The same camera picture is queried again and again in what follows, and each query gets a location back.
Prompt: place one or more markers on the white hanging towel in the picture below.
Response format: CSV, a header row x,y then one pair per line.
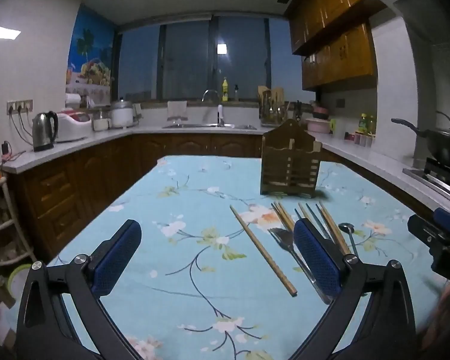
x,y
177,109

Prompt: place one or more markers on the metal spoon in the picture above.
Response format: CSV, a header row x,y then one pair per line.
x,y
346,227

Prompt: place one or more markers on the dish rack with utensils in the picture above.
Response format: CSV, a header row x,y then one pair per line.
x,y
272,108

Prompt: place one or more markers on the dark spray bottle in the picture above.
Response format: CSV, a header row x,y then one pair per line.
x,y
236,93

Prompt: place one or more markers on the wooden cabinets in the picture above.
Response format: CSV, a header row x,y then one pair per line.
x,y
333,26
78,187

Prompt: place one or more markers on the black wok with lid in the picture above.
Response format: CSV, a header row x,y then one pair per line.
x,y
444,144

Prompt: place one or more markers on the tropical fruit wall poster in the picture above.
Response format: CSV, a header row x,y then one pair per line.
x,y
90,45

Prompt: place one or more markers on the blue floral tablecloth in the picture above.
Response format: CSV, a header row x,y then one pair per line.
x,y
195,232

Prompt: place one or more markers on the white round cooker pot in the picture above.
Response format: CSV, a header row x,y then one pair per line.
x,y
122,116

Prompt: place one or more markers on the metal fork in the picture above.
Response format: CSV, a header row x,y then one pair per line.
x,y
283,238

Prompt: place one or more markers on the long wooden chopstick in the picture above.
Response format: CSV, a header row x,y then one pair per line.
x,y
262,249

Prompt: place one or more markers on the large dark window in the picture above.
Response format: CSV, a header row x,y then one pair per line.
x,y
187,63

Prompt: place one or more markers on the wooden upper cabinets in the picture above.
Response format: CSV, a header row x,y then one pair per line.
x,y
333,26

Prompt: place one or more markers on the yellow dish soap bottle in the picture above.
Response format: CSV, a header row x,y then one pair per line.
x,y
225,90

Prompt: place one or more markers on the wooden lower cabinets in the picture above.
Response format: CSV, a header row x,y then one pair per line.
x,y
78,187

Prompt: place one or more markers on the chrome gooseneck faucet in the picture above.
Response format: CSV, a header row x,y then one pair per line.
x,y
220,114

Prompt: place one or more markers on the white and red rice cooker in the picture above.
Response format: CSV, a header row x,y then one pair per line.
x,y
73,125

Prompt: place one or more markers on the dark red pot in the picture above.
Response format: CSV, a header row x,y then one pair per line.
x,y
320,111

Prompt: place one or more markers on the spice jar set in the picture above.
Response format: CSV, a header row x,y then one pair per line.
x,y
363,140

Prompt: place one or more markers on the pink basin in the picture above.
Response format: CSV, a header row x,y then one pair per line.
x,y
318,125

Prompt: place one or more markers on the wooden utensil holder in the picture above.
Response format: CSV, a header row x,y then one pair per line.
x,y
290,161

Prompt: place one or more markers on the white corner shelf rack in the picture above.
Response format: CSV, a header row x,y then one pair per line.
x,y
0,228

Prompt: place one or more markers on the gas stove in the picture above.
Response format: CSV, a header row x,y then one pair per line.
x,y
435,178

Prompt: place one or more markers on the green rimmed bowl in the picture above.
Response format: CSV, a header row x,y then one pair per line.
x,y
15,273

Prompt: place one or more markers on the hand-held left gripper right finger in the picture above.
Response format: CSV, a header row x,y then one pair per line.
x,y
317,262

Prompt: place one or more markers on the dark wall socket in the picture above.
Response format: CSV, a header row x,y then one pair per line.
x,y
340,102

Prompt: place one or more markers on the paper towel roll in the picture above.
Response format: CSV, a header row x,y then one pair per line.
x,y
73,102

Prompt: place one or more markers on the steel kitchen sink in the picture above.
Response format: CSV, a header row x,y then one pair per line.
x,y
195,125

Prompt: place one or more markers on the wall power strip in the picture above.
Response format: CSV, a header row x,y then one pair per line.
x,y
20,105

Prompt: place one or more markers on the white storage jar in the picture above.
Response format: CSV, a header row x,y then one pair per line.
x,y
101,123

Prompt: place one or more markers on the steel electric kettle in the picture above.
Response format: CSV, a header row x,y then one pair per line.
x,y
43,131

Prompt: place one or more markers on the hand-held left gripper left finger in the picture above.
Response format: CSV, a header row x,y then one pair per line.
x,y
116,260

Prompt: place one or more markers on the yellow cooking oil bottle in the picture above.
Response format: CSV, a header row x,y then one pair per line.
x,y
366,124

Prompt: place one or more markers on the small red container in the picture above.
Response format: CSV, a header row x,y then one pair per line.
x,y
349,136

